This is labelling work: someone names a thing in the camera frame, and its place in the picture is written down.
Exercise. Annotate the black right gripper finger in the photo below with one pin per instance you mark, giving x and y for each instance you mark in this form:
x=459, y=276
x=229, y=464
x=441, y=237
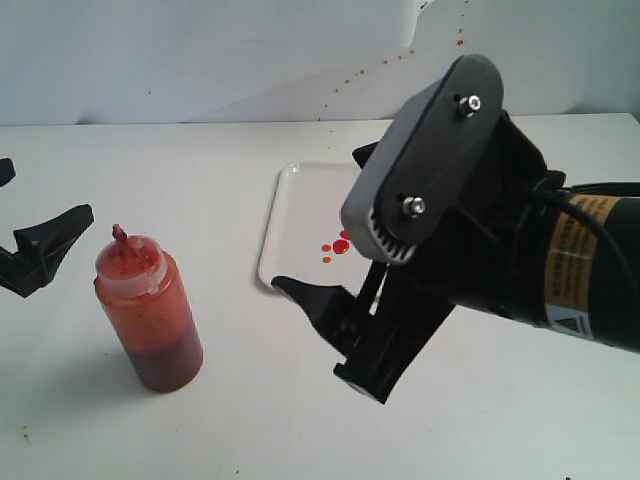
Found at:
x=362, y=154
x=336, y=315

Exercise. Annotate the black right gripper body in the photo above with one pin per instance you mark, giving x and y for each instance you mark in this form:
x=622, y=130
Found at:
x=489, y=253

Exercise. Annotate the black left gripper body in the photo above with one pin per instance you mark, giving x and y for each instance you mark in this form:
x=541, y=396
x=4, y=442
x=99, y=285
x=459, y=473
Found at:
x=7, y=272

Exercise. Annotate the red sauce squeeze bottle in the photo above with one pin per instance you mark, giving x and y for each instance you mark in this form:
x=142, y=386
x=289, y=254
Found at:
x=140, y=289

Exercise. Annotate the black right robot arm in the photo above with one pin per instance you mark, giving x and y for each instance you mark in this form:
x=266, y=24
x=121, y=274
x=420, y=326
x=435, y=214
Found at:
x=592, y=268

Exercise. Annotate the red sauce drops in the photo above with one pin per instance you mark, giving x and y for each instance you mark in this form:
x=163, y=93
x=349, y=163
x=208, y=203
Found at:
x=339, y=246

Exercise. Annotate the white rectangular plastic tray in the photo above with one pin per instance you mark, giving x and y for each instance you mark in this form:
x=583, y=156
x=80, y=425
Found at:
x=305, y=213

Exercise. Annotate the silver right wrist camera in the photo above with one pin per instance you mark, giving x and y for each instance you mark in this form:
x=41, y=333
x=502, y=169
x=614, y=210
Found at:
x=418, y=169

